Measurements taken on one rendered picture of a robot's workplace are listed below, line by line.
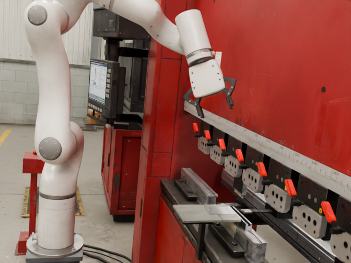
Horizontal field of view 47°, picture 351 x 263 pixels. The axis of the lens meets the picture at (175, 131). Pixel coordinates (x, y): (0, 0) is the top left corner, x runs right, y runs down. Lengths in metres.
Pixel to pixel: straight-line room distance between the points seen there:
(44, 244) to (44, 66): 0.58
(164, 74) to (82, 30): 6.03
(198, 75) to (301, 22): 0.42
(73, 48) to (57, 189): 7.22
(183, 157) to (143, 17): 1.54
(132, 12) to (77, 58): 7.23
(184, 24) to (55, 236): 0.80
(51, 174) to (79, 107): 7.22
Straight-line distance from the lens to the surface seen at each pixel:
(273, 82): 1.56
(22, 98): 8.62
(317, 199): 1.31
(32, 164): 3.30
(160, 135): 2.59
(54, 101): 1.31
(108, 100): 2.62
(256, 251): 1.74
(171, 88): 2.56
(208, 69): 1.24
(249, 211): 1.94
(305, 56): 1.41
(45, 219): 1.42
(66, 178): 1.38
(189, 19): 1.27
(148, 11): 1.26
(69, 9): 1.38
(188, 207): 1.89
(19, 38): 8.55
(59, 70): 1.31
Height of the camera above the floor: 1.68
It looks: 11 degrees down
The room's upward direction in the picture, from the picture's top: 6 degrees clockwise
